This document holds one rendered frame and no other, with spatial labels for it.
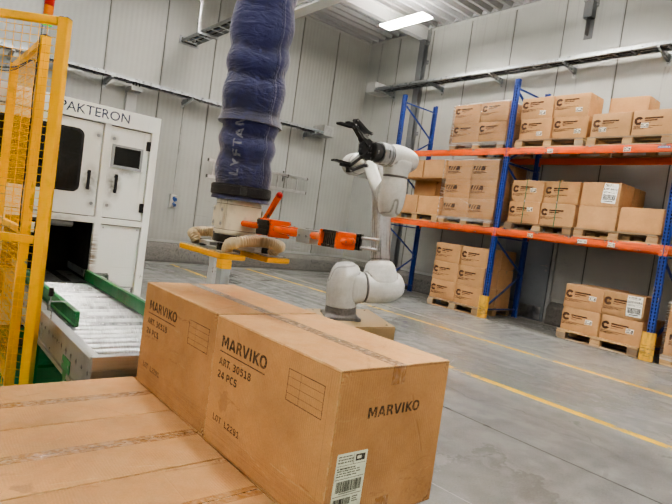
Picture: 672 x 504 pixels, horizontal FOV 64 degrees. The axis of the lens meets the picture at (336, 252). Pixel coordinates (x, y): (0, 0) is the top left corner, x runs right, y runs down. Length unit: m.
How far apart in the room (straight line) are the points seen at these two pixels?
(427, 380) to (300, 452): 0.38
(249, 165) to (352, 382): 0.99
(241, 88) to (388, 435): 1.27
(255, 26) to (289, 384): 1.26
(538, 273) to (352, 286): 8.38
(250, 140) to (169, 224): 10.06
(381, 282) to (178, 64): 10.04
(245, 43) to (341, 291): 1.20
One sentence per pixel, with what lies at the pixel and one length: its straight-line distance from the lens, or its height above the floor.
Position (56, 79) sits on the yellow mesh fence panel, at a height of 1.79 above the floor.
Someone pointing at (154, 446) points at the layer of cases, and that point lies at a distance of 1.78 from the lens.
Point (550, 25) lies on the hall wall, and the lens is 11.97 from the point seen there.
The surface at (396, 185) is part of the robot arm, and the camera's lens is 2.16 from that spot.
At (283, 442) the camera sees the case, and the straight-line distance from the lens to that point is 1.46.
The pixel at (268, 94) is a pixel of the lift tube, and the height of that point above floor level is 1.70.
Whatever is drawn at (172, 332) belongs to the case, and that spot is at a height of 0.81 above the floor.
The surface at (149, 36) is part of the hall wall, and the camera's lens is 12.12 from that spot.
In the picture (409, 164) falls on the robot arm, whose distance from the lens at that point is 2.20.
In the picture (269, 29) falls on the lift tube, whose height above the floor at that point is 1.92.
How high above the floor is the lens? 1.27
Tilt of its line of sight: 3 degrees down
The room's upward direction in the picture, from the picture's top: 8 degrees clockwise
